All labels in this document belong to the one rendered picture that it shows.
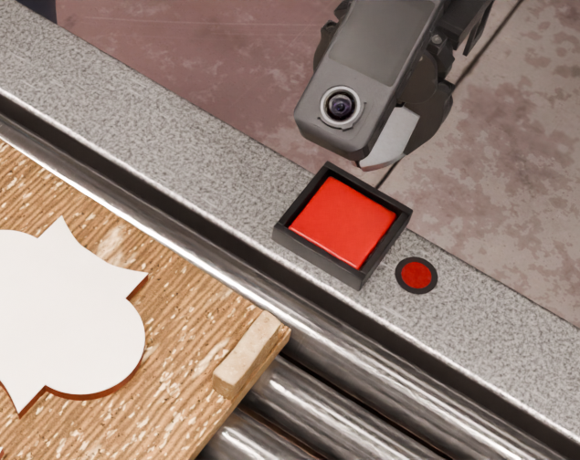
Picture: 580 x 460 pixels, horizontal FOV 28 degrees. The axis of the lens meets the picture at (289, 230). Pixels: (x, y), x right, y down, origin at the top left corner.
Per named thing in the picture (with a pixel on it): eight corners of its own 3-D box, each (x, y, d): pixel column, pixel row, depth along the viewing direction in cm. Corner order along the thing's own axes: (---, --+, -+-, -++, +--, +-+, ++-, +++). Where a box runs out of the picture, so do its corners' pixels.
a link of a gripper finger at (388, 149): (430, 143, 81) (462, 56, 73) (391, 200, 78) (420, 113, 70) (392, 123, 81) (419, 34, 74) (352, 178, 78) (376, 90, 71)
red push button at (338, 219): (327, 184, 87) (330, 173, 86) (395, 224, 86) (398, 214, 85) (285, 237, 84) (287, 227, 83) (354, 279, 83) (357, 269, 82)
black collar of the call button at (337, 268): (323, 172, 88) (327, 159, 86) (409, 222, 86) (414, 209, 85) (269, 239, 84) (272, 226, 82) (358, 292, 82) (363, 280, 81)
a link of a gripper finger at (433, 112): (435, 151, 74) (469, 60, 67) (425, 167, 73) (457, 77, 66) (373, 118, 75) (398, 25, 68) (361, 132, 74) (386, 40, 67)
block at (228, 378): (259, 326, 77) (264, 306, 75) (281, 340, 77) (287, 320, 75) (208, 390, 74) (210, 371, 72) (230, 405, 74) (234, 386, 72)
